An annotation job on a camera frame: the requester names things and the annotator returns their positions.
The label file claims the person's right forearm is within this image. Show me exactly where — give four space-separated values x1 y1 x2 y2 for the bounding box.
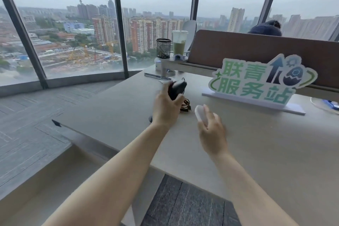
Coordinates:
209 151 300 226

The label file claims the black mouse cable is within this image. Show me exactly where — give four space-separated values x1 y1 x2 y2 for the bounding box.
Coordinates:
180 78 192 113

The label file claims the green and white desk sign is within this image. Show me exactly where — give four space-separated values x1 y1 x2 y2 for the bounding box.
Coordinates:
202 53 318 115

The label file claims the black computer mouse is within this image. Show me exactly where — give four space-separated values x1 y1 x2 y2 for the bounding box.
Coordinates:
168 80 188 101

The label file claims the person's left hand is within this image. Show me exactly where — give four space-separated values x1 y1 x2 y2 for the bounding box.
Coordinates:
152 82 185 129

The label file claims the brown desk divider panel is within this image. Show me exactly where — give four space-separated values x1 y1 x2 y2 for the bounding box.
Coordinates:
187 29 339 89

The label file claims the person's right hand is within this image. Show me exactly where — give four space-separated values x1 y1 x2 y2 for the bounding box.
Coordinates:
197 104 229 156

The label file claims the plastic cup with green drink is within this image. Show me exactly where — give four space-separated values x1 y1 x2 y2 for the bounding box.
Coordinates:
172 30 189 56

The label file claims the clear bag with blue item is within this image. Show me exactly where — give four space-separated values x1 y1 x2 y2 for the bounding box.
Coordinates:
310 97 339 115

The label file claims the person's left forearm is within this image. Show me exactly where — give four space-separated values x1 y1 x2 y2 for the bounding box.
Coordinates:
42 121 170 226

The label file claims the white computer mouse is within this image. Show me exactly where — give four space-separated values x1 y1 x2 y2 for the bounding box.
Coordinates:
195 105 209 123

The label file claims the round white side shelf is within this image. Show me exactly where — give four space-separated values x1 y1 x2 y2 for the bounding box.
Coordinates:
154 55 189 73

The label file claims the black mesh pen holder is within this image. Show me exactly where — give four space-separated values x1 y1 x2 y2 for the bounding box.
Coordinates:
156 38 172 60

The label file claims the white chair back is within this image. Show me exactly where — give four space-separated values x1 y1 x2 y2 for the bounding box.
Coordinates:
182 20 197 53

